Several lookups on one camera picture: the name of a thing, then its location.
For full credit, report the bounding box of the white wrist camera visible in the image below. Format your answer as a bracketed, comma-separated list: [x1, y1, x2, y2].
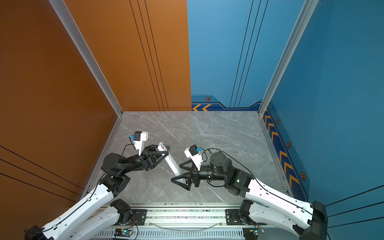
[130, 131, 149, 156]
[184, 145, 203, 171]

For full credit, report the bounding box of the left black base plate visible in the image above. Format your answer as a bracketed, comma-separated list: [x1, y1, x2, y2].
[113, 209, 147, 227]

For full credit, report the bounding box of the aluminium corner post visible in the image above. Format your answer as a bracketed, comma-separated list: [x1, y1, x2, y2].
[49, 0, 123, 117]
[258, 0, 319, 117]

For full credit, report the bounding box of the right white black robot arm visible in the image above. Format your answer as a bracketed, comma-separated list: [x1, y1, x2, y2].
[171, 151, 330, 240]

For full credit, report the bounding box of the right aluminium corner post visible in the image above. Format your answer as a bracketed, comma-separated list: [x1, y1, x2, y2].
[258, 0, 319, 117]

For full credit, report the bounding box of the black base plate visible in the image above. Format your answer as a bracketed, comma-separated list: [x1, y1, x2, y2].
[113, 209, 147, 227]
[225, 209, 267, 227]

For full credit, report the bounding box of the thin grey cable loop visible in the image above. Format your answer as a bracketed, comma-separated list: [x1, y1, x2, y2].
[148, 221, 223, 232]

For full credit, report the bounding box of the circuit board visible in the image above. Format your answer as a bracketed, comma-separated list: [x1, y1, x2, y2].
[243, 228, 265, 240]
[114, 228, 135, 239]

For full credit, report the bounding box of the right circuit board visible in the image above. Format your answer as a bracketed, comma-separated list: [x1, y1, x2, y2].
[243, 228, 265, 240]

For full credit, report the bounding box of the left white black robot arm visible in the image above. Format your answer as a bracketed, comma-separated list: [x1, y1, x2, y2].
[25, 143, 169, 240]

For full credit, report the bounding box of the left aluminium corner post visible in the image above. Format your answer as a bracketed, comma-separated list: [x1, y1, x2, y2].
[49, 0, 123, 117]

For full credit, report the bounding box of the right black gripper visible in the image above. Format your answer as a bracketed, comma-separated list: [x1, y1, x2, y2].
[173, 159, 228, 193]

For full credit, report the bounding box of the left circuit board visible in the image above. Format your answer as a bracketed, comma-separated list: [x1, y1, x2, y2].
[114, 228, 135, 239]

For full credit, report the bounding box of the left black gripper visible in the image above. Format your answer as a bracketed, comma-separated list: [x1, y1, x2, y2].
[120, 146, 168, 178]

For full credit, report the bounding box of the white remote control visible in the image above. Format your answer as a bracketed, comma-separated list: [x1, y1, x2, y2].
[158, 142, 182, 177]

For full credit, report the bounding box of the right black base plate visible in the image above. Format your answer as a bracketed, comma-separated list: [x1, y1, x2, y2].
[225, 209, 267, 227]

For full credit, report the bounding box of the aluminium front rail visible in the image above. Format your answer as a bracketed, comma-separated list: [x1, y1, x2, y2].
[37, 202, 319, 240]

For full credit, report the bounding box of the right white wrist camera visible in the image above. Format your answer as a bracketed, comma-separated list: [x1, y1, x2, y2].
[184, 145, 203, 171]

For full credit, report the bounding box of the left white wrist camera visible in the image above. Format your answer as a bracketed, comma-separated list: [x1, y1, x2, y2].
[130, 131, 149, 156]

